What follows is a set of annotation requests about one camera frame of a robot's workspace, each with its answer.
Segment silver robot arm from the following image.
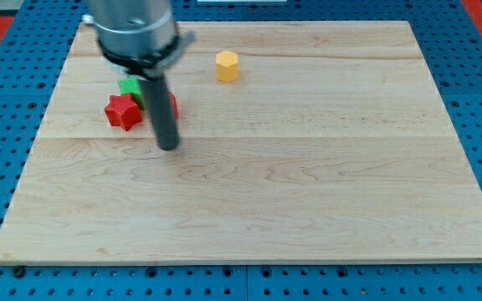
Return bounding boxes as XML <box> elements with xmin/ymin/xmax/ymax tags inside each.
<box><xmin>86</xmin><ymin>0</ymin><xmax>196</xmax><ymax>151</ymax></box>

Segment red block behind rod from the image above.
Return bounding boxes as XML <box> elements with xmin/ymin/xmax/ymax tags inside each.
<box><xmin>168</xmin><ymin>92</ymin><xmax>179</xmax><ymax>120</ymax></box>

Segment red star block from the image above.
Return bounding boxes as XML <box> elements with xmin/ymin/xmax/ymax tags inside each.
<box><xmin>104</xmin><ymin>94</ymin><xmax>143</xmax><ymax>131</ymax></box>

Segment green block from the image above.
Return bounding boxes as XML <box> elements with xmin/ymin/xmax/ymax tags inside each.
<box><xmin>118</xmin><ymin>77</ymin><xmax>145</xmax><ymax>110</ymax></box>

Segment yellow hexagon block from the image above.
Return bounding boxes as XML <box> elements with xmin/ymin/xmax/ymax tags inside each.
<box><xmin>215</xmin><ymin>50</ymin><xmax>239</xmax><ymax>83</ymax></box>

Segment wooden board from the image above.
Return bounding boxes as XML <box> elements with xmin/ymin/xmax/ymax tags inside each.
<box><xmin>0</xmin><ymin>21</ymin><xmax>482</xmax><ymax>266</ymax></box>

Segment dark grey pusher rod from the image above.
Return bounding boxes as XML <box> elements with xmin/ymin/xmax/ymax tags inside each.
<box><xmin>140</xmin><ymin>74</ymin><xmax>180</xmax><ymax>151</ymax></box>

